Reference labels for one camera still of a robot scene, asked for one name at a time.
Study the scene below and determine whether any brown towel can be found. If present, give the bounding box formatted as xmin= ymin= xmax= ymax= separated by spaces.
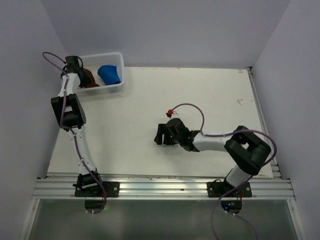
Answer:
xmin=83 ymin=68 xmax=100 ymax=89

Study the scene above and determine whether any blue towel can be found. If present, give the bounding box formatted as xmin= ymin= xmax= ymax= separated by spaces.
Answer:
xmin=97 ymin=65 xmax=121 ymax=86

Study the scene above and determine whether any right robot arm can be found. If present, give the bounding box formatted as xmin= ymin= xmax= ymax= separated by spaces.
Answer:
xmin=154 ymin=118 xmax=272 ymax=198

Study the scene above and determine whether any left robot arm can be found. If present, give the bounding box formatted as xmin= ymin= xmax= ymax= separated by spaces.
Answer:
xmin=50 ymin=55 xmax=104 ymax=197

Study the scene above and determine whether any white plastic basket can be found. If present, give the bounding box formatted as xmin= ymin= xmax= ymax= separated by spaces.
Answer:
xmin=77 ymin=52 xmax=125 ymax=97

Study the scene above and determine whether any aluminium mounting rail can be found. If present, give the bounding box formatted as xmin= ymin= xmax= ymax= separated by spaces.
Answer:
xmin=32 ymin=174 xmax=295 ymax=200

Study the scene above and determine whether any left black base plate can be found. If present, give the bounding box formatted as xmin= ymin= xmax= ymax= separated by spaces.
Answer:
xmin=72 ymin=181 xmax=120 ymax=198

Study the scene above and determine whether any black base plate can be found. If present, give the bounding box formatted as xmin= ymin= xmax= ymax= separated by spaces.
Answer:
xmin=72 ymin=181 xmax=120 ymax=198
xmin=206 ymin=179 xmax=253 ymax=198

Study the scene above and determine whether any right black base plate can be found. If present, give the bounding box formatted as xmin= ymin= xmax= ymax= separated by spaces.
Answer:
xmin=206 ymin=179 xmax=253 ymax=198

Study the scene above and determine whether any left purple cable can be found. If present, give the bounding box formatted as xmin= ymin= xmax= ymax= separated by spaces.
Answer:
xmin=42 ymin=51 xmax=108 ymax=208

